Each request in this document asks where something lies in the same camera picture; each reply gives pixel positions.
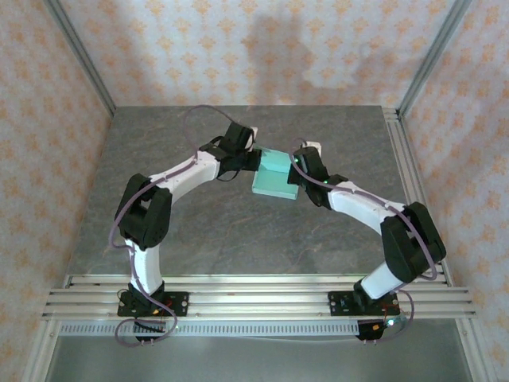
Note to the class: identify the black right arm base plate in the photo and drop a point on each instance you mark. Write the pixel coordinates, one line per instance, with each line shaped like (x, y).
(338, 304)

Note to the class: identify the aluminium side rail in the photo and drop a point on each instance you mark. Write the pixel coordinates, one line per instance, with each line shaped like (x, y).
(405, 159)

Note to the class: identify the narrow aluminium table rail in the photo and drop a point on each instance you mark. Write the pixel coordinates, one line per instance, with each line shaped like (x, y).
(258, 279)

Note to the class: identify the aluminium frame leg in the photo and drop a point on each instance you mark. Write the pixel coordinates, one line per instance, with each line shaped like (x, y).
(40, 354)
(473, 350)

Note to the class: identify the mint green paper box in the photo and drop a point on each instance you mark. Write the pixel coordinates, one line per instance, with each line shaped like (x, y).
(274, 187)

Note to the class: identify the aluminium frame post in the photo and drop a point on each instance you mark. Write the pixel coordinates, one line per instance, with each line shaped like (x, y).
(84, 59)
(432, 59)

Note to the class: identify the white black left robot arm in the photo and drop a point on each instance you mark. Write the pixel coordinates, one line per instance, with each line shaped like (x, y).
(187, 175)

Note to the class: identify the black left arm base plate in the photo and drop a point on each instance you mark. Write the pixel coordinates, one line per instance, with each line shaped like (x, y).
(179, 304)

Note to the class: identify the wide aluminium mounting rail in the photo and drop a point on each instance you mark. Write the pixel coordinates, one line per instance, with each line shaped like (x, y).
(258, 302)

